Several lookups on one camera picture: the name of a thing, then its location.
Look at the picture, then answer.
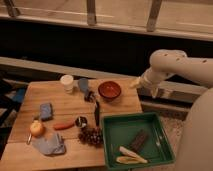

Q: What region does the blue-grey plastic cup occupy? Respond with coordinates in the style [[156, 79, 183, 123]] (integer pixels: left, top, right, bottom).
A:
[[78, 78, 89, 93]]

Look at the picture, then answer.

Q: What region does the white plastic cup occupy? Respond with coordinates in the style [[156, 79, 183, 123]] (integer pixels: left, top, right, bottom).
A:
[[60, 75, 74, 93]]

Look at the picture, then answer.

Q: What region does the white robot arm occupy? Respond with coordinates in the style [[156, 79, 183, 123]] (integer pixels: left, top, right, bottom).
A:
[[130, 49, 213, 171]]

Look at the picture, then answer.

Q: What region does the red-brown bowl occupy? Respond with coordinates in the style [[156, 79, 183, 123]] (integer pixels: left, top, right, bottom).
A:
[[98, 81, 121, 99]]

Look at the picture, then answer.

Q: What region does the small dark object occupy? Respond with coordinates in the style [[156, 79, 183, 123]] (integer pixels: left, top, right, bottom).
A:
[[84, 91, 95, 102]]

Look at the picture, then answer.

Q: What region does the green plastic tray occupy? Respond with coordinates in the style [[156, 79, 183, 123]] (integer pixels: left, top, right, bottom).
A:
[[102, 112, 175, 171]]

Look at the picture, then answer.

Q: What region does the brown chocolate bar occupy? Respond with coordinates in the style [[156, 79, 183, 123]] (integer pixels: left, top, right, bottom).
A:
[[130, 130, 148, 152]]

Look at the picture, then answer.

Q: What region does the dark grape bunch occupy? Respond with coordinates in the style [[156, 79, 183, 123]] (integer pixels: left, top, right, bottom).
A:
[[78, 127, 103, 147]]

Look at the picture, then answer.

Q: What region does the yellow banana piece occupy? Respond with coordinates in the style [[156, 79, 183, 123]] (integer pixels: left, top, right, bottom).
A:
[[116, 156, 139, 164]]

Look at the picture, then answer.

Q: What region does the blue sponge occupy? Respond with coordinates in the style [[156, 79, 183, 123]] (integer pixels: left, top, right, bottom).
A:
[[40, 103, 53, 121]]

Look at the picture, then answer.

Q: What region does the grey-blue cloth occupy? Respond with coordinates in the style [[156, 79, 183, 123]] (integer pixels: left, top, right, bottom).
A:
[[32, 133, 66, 156]]

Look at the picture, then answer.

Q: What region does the silver spoon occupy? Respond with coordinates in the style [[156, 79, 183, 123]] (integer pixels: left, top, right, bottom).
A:
[[26, 133, 32, 145]]

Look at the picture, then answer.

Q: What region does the black-handled knife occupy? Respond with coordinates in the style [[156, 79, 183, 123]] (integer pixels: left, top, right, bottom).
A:
[[94, 101, 100, 127]]

